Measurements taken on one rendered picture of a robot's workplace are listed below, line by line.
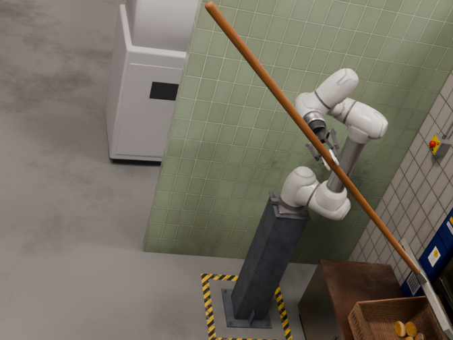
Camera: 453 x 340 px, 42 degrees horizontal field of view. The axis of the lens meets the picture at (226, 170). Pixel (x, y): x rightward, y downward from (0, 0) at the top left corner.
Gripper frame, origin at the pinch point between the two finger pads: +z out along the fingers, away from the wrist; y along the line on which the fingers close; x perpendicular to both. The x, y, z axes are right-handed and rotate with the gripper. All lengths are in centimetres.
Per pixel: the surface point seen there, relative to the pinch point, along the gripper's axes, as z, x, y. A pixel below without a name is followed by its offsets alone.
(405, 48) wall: -125, -72, -53
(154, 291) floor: -91, -108, 167
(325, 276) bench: -62, -143, 60
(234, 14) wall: -127, 8, 15
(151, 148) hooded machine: -222, -94, 151
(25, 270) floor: -104, -43, 224
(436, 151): -89, -123, -37
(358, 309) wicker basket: -26, -137, 46
